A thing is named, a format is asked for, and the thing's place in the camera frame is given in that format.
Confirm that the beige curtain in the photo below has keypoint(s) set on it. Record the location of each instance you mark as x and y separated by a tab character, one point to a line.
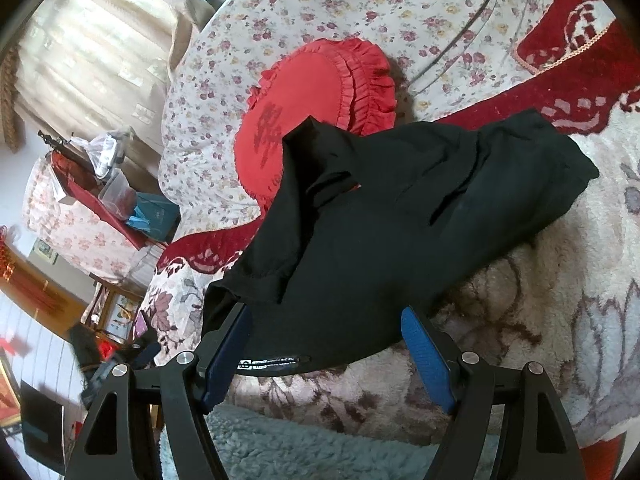
85	67

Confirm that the red heart ruffled pillow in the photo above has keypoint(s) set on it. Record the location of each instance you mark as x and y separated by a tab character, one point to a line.
346	84

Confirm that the black pants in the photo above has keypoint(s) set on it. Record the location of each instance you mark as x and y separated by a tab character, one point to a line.
364	226

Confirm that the framed clock picture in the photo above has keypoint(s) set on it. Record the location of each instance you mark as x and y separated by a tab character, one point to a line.
111	312

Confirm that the teal box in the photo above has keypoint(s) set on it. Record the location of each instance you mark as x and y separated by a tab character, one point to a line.
155	216

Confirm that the grey fleece blanket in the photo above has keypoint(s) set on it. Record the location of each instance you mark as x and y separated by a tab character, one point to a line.
252	446

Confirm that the floral white quilt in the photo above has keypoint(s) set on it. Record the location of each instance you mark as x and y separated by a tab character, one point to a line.
445	55

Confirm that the red white plush blanket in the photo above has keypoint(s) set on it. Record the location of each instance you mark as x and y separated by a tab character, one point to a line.
570	299

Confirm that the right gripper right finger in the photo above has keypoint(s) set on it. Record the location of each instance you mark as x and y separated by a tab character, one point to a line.
536	439

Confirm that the clear plastic bag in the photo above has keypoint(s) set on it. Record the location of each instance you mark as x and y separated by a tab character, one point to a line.
107	151

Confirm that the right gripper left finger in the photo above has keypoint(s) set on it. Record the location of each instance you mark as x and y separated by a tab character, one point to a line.
116	441

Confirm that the red bedside cabinet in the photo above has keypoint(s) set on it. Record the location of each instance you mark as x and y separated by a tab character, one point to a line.
112	201

